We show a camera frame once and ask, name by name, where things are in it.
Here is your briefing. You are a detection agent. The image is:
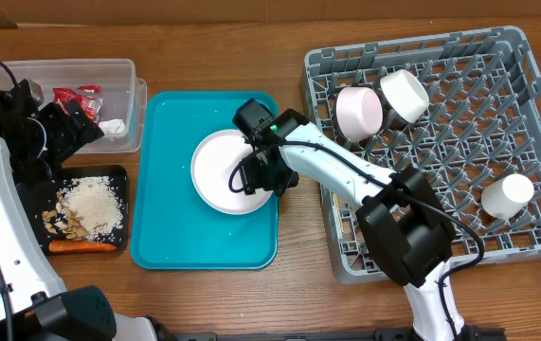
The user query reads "red snack wrapper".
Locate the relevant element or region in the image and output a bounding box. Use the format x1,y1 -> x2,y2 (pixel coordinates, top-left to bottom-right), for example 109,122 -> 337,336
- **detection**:
53,84 -> 126,135

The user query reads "white round plate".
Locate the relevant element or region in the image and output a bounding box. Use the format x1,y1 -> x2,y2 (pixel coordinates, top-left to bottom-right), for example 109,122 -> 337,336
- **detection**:
190,129 -> 271,215

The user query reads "white bowl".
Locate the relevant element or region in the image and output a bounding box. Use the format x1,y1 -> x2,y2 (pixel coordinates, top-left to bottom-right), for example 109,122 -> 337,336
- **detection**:
380,69 -> 429,123
335,87 -> 383,142

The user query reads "orange carrot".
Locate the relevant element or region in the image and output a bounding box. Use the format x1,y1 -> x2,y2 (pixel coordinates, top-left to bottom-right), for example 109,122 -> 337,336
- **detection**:
48,240 -> 116,254

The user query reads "white cup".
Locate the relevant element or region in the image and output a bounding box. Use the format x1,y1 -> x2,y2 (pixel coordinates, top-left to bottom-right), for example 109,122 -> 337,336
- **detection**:
481,173 -> 534,220

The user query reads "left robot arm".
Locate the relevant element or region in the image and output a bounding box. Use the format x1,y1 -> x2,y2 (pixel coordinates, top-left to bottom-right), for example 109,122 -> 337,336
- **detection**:
0,80 -> 175,340

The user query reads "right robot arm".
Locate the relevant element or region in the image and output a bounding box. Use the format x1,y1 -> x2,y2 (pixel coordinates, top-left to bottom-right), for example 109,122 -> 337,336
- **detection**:
229,99 -> 473,340

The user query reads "black plastic tray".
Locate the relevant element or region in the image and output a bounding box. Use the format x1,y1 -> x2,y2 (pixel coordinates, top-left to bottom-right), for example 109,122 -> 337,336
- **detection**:
17,166 -> 129,255

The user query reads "clear plastic bin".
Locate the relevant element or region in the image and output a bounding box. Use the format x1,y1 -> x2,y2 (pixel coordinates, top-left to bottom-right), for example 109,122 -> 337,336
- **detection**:
6,59 -> 148,153

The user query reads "white rice pile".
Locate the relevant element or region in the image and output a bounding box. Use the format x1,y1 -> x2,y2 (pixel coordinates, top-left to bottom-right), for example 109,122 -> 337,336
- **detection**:
59,176 -> 125,241

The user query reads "peanut pile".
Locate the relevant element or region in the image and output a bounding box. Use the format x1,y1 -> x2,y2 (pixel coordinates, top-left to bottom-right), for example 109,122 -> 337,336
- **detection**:
41,191 -> 89,241

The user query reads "teal serving tray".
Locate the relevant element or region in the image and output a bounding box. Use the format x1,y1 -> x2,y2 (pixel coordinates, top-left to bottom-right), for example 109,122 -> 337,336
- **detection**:
130,91 -> 279,270

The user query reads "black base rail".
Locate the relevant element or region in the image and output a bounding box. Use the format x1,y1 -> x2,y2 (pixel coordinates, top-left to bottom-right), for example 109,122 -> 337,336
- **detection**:
173,326 -> 507,341

